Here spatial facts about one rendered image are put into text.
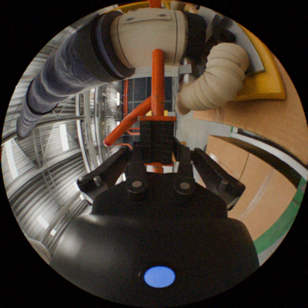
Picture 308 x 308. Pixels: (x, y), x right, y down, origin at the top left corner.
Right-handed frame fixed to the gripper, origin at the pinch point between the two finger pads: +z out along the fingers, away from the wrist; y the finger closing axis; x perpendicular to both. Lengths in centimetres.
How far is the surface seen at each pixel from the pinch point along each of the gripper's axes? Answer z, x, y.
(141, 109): -0.9, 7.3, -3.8
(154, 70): -2.8, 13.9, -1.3
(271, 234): -33, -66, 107
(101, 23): -10.3, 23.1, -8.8
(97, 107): 441, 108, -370
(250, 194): 6, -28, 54
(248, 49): -12.0, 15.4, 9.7
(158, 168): -2.7, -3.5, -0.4
